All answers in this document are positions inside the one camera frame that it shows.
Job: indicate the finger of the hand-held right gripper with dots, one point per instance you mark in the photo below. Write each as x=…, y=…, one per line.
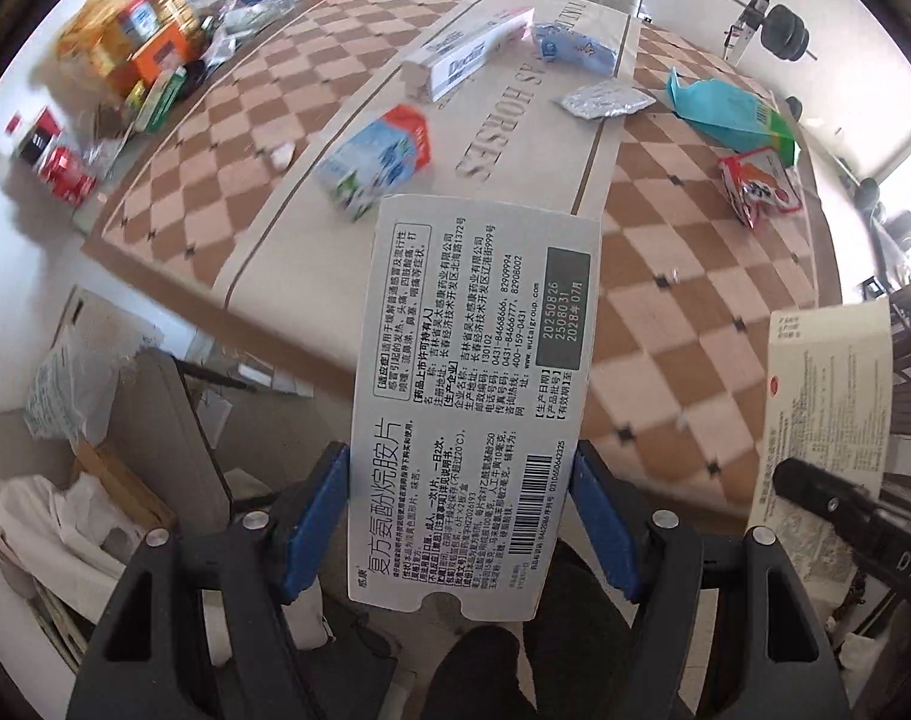
x=823, y=491

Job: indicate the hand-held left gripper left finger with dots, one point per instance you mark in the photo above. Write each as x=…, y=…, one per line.
x=313, y=532

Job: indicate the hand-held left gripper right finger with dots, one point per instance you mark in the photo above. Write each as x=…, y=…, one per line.
x=599, y=525

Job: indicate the cream medicine box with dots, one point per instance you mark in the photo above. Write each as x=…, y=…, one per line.
x=823, y=390

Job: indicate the white medicine box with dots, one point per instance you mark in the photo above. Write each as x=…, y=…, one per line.
x=470, y=390

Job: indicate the red snack packet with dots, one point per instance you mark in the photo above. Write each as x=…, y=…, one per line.
x=763, y=187

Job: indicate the blue white milk carton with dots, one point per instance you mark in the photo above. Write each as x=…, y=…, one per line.
x=365, y=165

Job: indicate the teal green bag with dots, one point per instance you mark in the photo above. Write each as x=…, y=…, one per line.
x=725, y=116

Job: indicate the silver blister pack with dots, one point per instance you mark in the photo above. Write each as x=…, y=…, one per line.
x=605, y=100

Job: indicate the blue tissue packet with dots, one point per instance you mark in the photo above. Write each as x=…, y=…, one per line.
x=575, y=49

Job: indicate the white toothpaste box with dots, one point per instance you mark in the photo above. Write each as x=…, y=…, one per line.
x=455, y=60

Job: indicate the white fabric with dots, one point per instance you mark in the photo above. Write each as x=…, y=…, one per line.
x=305, y=622

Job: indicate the grey chair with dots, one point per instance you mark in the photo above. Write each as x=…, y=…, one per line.
x=178, y=427

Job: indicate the brown checkered tablecloth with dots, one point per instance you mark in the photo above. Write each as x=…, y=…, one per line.
x=650, y=315

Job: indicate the white cloth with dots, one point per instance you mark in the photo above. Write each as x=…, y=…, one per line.
x=58, y=532

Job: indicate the plastic bag with green print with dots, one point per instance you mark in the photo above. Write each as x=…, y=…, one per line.
x=80, y=382

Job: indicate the small barbell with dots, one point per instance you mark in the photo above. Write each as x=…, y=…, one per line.
x=868, y=195

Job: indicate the small white paper scrap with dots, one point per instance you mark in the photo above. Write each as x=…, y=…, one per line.
x=279, y=156

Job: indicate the red soda can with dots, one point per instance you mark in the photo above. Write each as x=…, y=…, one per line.
x=67, y=174

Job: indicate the green box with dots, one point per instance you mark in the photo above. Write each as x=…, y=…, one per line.
x=159, y=97

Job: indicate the barbell with black plates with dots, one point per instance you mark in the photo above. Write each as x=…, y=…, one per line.
x=785, y=30

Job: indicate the white barbell rack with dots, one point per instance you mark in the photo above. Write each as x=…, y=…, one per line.
x=748, y=19

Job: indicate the orange box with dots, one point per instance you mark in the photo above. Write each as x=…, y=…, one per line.
x=167, y=52

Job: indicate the small blue red box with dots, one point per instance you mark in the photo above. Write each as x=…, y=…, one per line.
x=140, y=21

